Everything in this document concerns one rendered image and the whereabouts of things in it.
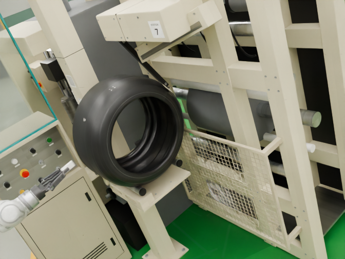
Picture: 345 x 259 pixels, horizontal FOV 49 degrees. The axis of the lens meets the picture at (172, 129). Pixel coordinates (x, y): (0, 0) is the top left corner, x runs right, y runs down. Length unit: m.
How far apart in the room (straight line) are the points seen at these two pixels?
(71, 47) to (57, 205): 1.06
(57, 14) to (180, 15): 0.70
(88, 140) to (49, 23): 0.64
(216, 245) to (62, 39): 1.79
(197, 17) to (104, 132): 0.69
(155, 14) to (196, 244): 1.84
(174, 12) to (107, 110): 0.56
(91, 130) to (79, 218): 1.00
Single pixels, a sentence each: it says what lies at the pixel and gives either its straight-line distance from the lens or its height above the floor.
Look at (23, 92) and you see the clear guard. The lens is 2.40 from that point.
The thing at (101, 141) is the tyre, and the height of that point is 1.30.
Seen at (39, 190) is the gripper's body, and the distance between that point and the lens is 1.90.
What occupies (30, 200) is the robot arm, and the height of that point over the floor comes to 1.22.
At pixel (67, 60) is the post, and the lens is 2.15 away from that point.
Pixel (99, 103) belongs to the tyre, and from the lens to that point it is 1.88.
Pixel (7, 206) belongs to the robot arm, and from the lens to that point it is 1.70.
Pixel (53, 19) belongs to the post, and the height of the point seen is 1.86.
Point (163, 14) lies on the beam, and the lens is 1.70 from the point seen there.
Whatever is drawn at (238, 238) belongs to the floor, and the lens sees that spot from 2.91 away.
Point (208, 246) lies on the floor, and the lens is 2.93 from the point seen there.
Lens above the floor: 2.08
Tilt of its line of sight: 27 degrees down
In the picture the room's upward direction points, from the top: 21 degrees counter-clockwise
